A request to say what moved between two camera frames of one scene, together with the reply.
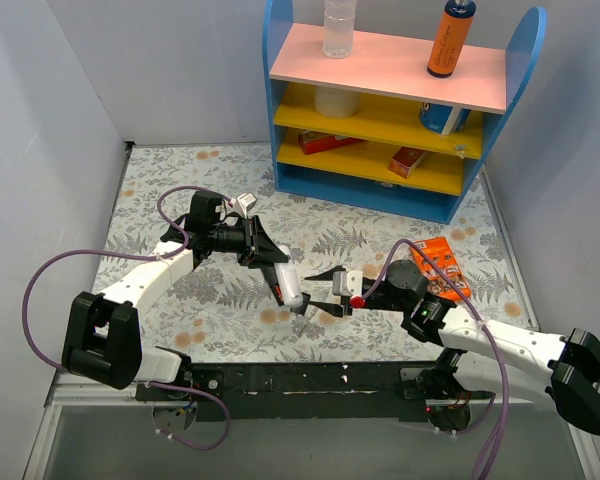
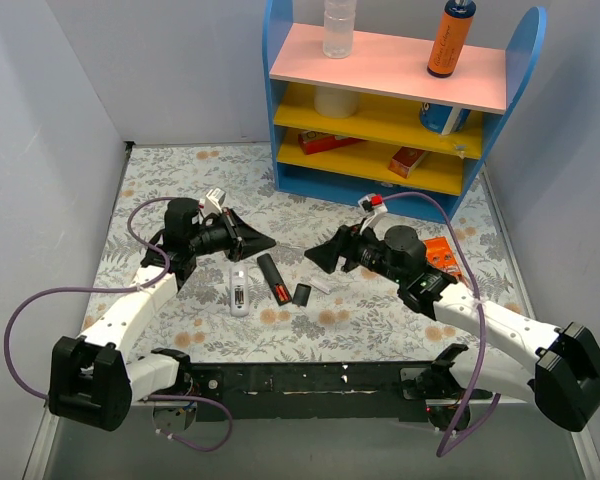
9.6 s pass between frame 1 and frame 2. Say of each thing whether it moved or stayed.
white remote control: moved
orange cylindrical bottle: stayed
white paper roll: stayed
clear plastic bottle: stayed
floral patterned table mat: stayed
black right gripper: moved
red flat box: stayed
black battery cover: moved
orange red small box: stayed
